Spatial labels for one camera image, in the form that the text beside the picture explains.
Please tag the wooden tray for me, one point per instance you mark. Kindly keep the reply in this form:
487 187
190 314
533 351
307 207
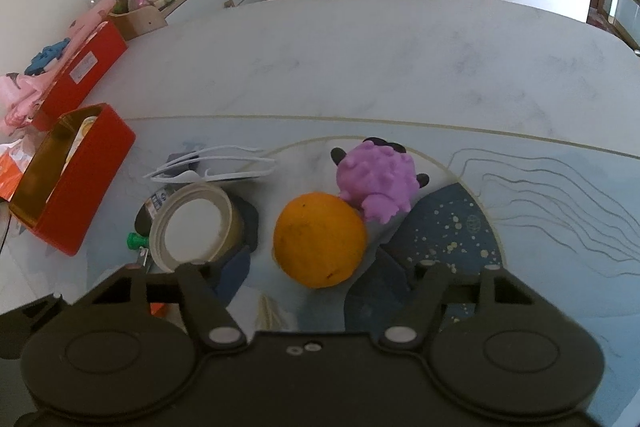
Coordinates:
140 22

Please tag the orange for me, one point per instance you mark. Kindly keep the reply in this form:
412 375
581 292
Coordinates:
320 242

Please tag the yellow container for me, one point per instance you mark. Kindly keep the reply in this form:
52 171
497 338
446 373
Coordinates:
85 129

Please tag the flat red box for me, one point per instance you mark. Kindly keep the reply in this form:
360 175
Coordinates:
85 67

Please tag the white sunglasses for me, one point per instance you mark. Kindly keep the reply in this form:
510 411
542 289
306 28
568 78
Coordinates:
225 177

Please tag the red tin box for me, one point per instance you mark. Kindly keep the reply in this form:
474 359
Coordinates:
85 207

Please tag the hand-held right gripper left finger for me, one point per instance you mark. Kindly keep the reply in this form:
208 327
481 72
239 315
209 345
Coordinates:
233 272

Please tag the orange snack packet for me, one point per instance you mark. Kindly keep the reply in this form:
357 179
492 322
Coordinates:
10 177

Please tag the blue cloth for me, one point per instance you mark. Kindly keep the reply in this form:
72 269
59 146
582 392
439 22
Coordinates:
45 57

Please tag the blue printed table mat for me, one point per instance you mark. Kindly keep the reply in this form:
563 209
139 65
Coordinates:
500 167

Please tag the purple spiky toy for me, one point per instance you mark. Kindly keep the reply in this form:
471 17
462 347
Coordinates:
377 179

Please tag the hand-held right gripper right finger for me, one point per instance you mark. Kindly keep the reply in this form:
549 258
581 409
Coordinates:
392 272

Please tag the small bottle with green cap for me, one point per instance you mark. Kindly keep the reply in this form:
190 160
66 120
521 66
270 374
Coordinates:
159 199

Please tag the golden brown tape roll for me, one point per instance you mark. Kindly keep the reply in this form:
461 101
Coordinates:
230 222

